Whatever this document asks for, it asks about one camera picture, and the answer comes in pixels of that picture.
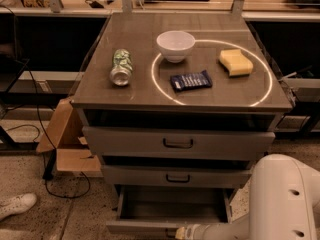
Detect grey bottom drawer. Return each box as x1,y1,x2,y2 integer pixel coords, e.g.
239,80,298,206
106,186,236,239

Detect grey drawer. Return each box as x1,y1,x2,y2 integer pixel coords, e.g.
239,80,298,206
101,156,251,189
83,126,275,161
106,186,236,239

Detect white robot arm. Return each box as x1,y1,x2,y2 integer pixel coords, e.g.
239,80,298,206
175,154,320,240

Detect grey middle drawer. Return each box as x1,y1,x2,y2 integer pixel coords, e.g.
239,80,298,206
101,156,251,189

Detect grey top drawer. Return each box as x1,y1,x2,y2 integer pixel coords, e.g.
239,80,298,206
83,126,275,161

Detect grey drawer cabinet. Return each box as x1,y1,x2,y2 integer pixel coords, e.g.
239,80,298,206
71,12,294,239

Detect brown cardboard box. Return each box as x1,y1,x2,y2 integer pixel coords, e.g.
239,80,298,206
36,98,102,177

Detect dark blue snack packet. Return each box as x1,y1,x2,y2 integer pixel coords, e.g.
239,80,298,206
170,70,213,92

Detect white sneaker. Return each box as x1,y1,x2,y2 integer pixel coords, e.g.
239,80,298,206
0,193,37,221

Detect green soda can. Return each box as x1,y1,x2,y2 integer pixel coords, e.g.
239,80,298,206
109,49,133,86

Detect yellow sponge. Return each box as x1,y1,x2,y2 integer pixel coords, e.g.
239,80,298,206
219,49,253,77

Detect white ceramic bowl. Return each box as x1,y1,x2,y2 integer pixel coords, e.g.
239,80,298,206
156,31,195,63

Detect black floor cable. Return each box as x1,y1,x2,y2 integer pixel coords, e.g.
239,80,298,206
0,5,92,199

